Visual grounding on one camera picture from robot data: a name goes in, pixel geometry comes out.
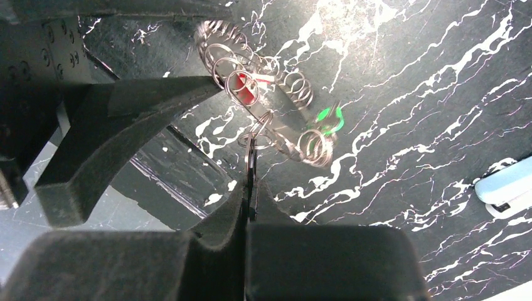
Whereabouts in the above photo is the green headed key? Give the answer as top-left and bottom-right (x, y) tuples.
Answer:
(314, 102), (344, 136)

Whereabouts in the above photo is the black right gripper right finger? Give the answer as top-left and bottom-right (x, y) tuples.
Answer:
(245, 183), (430, 300)

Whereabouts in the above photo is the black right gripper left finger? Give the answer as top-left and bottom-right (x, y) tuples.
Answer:
(1, 183), (248, 300)

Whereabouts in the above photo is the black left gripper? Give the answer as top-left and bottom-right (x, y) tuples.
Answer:
(1, 1), (233, 228)

